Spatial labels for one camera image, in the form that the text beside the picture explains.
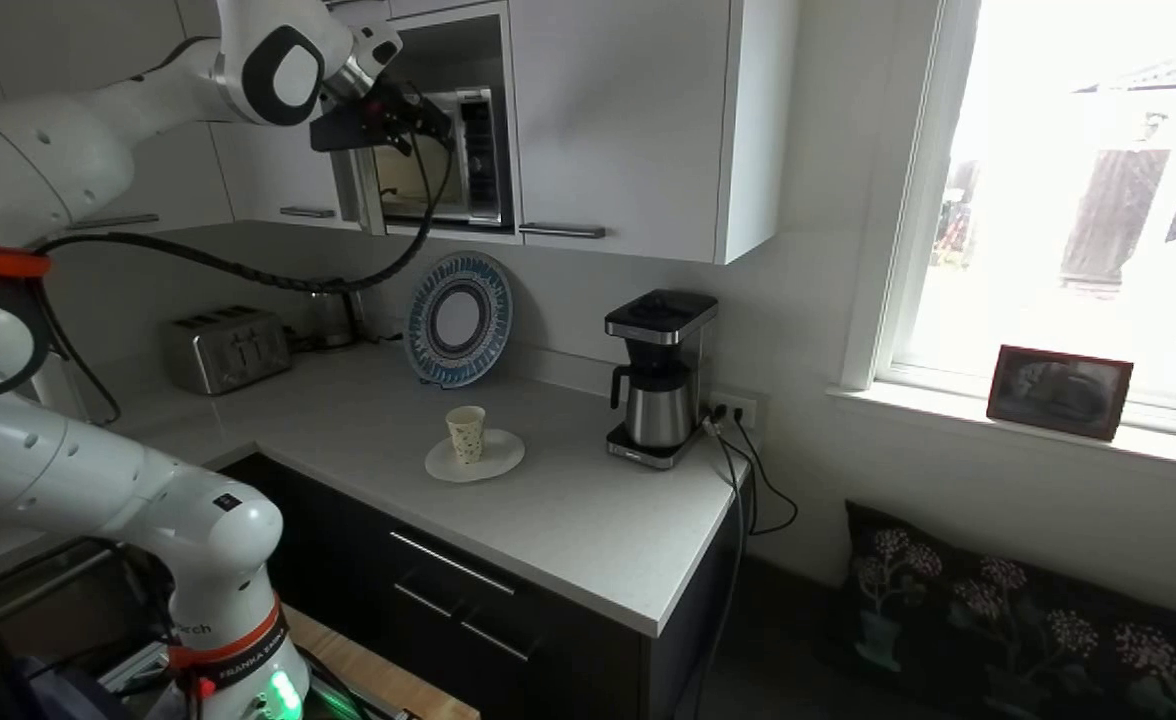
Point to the dark floral cushion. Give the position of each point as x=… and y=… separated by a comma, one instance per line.
x=1015, y=624

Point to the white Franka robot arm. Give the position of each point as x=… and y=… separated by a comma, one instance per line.
x=70, y=465

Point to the dark picture frame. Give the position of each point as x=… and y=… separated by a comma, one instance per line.
x=1057, y=395

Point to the small metal kettle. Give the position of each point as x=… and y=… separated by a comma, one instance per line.
x=327, y=320

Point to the black steel coffee maker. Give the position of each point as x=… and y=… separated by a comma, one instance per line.
x=658, y=386

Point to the dotted paper cup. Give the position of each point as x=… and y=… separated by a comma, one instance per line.
x=466, y=435

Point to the wooden board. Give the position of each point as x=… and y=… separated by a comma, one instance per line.
x=374, y=673

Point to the white framed window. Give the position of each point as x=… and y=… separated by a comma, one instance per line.
x=1081, y=203

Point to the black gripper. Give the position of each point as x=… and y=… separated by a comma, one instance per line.
x=363, y=120

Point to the dark base cabinet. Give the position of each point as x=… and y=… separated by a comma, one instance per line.
x=481, y=624

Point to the stainless steel microwave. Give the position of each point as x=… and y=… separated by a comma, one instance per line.
x=474, y=161

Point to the white wall power outlet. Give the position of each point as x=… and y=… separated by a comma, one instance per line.
x=733, y=406

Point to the white saucer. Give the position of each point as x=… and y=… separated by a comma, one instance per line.
x=503, y=459

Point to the blue patterned decorative plate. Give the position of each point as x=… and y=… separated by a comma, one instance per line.
x=461, y=320

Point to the silver toaster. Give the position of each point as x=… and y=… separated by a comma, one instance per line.
x=222, y=353

